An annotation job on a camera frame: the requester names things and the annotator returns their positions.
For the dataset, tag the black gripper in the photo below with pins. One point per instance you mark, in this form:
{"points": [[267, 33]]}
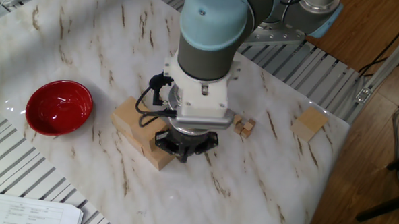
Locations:
{"points": [[188, 138]]}

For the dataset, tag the large wooden cube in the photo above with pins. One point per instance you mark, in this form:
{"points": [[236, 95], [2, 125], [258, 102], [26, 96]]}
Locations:
{"points": [[125, 113], [130, 141], [308, 125], [160, 161], [151, 133]]}

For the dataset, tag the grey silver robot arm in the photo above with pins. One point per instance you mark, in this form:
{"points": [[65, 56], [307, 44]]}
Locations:
{"points": [[210, 24]]}

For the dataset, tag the white printed paper stack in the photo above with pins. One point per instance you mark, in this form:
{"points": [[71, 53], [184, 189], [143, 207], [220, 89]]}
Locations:
{"points": [[23, 210]]}

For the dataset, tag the white marble pattern board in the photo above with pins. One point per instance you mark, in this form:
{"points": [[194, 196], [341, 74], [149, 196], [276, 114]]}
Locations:
{"points": [[182, 192]]}

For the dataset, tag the small wooden cube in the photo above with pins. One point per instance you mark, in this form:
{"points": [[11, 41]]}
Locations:
{"points": [[238, 119], [239, 128], [245, 133], [250, 125]]}

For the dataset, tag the red glossy bowl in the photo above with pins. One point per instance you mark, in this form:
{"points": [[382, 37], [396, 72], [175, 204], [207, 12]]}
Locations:
{"points": [[58, 107]]}

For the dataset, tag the black stand legs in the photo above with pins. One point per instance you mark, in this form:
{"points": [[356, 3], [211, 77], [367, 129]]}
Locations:
{"points": [[384, 208]]}

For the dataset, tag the white wrist mount housing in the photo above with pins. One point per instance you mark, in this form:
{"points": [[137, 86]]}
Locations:
{"points": [[203, 102]]}

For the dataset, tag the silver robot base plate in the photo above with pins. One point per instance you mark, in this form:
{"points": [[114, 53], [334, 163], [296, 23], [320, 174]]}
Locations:
{"points": [[273, 36]]}

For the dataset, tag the aluminium frame rail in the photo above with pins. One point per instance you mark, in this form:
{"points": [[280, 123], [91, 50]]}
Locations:
{"points": [[387, 66]]}

